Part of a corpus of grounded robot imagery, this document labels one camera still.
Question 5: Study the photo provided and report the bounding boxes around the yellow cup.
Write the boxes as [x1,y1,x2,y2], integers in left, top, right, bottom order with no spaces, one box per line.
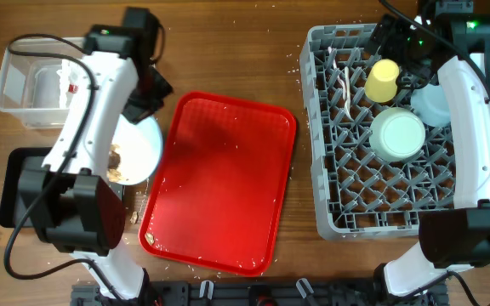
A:
[364,59,400,103]

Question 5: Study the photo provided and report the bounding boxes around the light blue bowl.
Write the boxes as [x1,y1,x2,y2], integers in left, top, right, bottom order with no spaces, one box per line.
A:
[410,84,451,128]

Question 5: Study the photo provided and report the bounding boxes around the light blue plate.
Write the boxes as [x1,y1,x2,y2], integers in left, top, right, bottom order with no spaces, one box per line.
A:
[111,115,163,185]

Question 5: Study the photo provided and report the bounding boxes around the white plastic spoon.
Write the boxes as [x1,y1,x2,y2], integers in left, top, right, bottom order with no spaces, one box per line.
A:
[344,66,352,120]

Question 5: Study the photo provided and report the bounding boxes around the white plastic fork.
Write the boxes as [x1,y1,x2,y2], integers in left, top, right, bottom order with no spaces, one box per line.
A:
[328,46,348,101]

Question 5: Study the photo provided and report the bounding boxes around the red snack wrapper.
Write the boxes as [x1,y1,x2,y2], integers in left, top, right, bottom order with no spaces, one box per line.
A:
[68,84,78,94]

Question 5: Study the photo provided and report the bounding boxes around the white napkin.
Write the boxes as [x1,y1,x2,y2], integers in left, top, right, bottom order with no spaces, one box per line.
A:
[57,59,80,109]

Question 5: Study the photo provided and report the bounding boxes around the green bowl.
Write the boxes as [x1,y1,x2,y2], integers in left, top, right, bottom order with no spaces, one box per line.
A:
[369,107,426,162]

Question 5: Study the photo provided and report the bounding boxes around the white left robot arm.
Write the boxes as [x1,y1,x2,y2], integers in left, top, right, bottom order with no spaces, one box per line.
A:
[18,7,173,305]

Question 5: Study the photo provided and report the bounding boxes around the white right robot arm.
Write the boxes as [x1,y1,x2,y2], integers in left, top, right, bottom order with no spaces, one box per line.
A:
[368,1,490,300]

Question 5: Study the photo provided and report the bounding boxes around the grey dishwasher rack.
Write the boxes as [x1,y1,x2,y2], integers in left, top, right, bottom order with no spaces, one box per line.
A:
[299,24,456,241]

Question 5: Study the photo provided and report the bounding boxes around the clear plastic bin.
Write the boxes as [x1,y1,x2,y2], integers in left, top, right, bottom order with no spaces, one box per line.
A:
[0,52,87,129]

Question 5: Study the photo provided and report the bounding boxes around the red plastic tray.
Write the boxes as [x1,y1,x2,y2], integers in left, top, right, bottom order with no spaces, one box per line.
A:
[138,91,297,277]

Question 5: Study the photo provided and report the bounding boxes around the black tray bin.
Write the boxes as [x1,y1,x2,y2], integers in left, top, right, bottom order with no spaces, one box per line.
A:
[0,146,125,229]

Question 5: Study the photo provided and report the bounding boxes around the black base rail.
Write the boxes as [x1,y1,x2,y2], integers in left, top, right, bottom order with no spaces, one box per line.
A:
[71,278,446,306]

